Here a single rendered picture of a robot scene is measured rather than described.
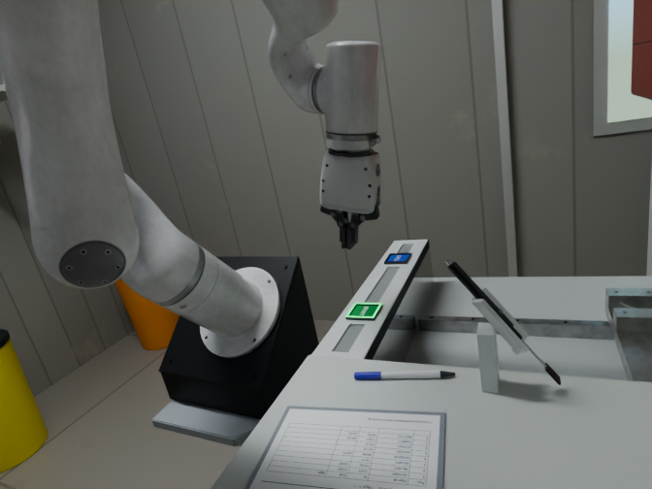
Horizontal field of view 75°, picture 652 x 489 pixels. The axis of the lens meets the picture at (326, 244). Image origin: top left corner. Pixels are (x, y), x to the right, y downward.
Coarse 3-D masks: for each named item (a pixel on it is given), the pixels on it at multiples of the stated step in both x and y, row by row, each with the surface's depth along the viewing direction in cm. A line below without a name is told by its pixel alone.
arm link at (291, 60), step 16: (272, 0) 51; (288, 0) 51; (304, 0) 51; (320, 0) 52; (336, 0) 54; (272, 16) 55; (288, 16) 53; (304, 16) 52; (320, 16) 53; (272, 32) 58; (288, 32) 55; (304, 32) 54; (272, 48) 60; (288, 48) 59; (304, 48) 66; (272, 64) 64; (288, 64) 65; (304, 64) 67; (320, 64) 70; (288, 80) 67; (304, 80) 68; (304, 96) 69
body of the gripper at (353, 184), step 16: (336, 160) 70; (352, 160) 69; (368, 160) 68; (336, 176) 71; (352, 176) 70; (368, 176) 69; (320, 192) 73; (336, 192) 72; (352, 192) 71; (368, 192) 70; (336, 208) 73; (352, 208) 72; (368, 208) 71
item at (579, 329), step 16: (432, 320) 95; (448, 320) 94; (464, 320) 93; (480, 320) 91; (528, 320) 88; (544, 320) 87; (560, 320) 86; (576, 320) 85; (544, 336) 87; (560, 336) 85; (576, 336) 84; (592, 336) 83; (608, 336) 82
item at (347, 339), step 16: (416, 240) 114; (384, 256) 107; (416, 256) 103; (384, 272) 98; (400, 272) 96; (368, 288) 91; (384, 288) 90; (400, 288) 88; (352, 304) 86; (384, 304) 83; (336, 320) 81; (352, 320) 79; (368, 320) 78; (336, 336) 75; (352, 336) 75; (368, 336) 73; (320, 352) 71; (336, 352) 70; (352, 352) 69
